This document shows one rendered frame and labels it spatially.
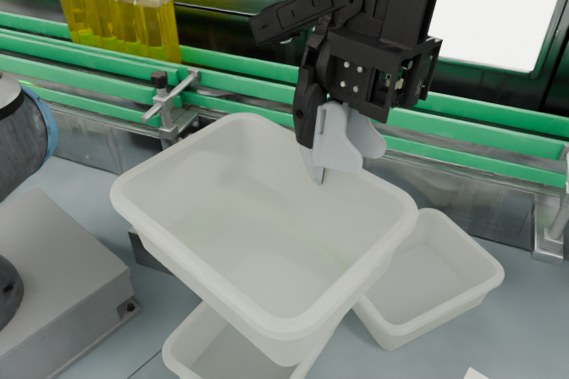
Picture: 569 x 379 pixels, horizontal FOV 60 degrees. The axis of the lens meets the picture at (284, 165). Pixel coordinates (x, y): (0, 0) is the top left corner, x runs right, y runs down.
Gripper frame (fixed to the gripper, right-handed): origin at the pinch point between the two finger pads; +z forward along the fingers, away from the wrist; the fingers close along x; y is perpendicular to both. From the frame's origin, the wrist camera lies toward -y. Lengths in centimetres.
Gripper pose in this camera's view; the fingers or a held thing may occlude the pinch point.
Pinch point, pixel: (317, 167)
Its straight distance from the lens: 46.6
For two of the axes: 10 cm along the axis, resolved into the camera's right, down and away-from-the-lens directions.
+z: -1.1, 8.5, 5.2
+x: 6.3, -3.4, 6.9
